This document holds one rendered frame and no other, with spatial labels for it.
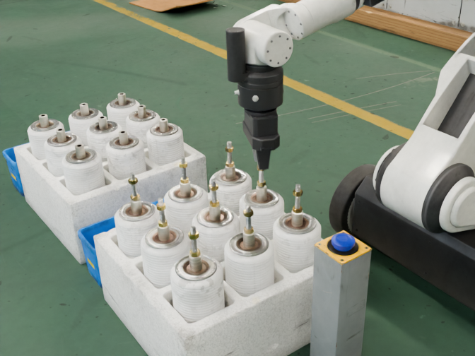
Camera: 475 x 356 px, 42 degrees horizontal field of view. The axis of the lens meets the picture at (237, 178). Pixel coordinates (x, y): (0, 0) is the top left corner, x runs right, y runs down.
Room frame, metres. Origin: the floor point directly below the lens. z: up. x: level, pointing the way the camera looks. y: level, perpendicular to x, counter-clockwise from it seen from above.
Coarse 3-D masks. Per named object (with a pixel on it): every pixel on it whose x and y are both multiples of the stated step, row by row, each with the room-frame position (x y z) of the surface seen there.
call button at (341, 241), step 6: (336, 234) 0.87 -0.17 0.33; (342, 234) 0.87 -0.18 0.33; (348, 234) 0.87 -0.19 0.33; (336, 240) 0.85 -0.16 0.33; (342, 240) 0.85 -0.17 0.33; (348, 240) 0.85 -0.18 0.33; (354, 240) 0.85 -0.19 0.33; (336, 246) 0.84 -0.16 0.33; (342, 246) 0.83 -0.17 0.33; (348, 246) 0.83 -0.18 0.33
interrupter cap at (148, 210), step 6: (126, 204) 1.11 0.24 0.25; (144, 204) 1.11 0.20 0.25; (150, 204) 1.11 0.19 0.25; (120, 210) 1.08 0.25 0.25; (126, 210) 1.08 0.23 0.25; (144, 210) 1.09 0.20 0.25; (150, 210) 1.08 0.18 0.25; (120, 216) 1.06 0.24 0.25; (126, 216) 1.06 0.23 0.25; (132, 216) 1.06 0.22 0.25; (138, 216) 1.06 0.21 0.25; (144, 216) 1.06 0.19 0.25; (150, 216) 1.06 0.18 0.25
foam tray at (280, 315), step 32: (128, 288) 0.97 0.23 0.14; (224, 288) 0.91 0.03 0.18; (288, 288) 0.91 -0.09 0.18; (128, 320) 0.99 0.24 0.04; (160, 320) 0.85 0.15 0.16; (224, 320) 0.83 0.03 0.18; (256, 320) 0.87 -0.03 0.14; (288, 320) 0.91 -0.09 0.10; (160, 352) 0.87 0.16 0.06; (192, 352) 0.79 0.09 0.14; (224, 352) 0.83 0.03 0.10; (256, 352) 0.87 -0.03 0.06; (288, 352) 0.91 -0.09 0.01
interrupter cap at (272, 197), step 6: (252, 192) 1.14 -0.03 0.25; (270, 192) 1.14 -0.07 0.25; (246, 198) 1.12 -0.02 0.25; (252, 198) 1.12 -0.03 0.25; (270, 198) 1.12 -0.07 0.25; (276, 198) 1.11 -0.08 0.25; (252, 204) 1.09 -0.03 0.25; (258, 204) 1.09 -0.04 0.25; (264, 204) 1.09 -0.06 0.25; (270, 204) 1.09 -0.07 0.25
